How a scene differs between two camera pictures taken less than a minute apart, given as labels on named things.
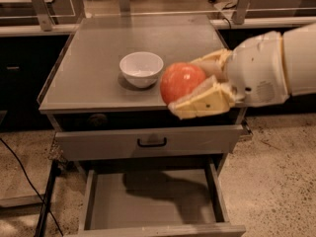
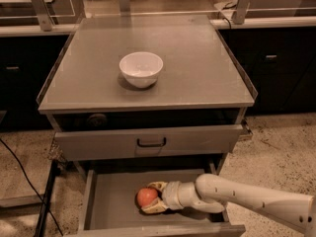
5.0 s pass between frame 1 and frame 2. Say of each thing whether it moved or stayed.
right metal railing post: stayed
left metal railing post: stayed
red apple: moved
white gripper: moved
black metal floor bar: stayed
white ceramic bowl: stayed
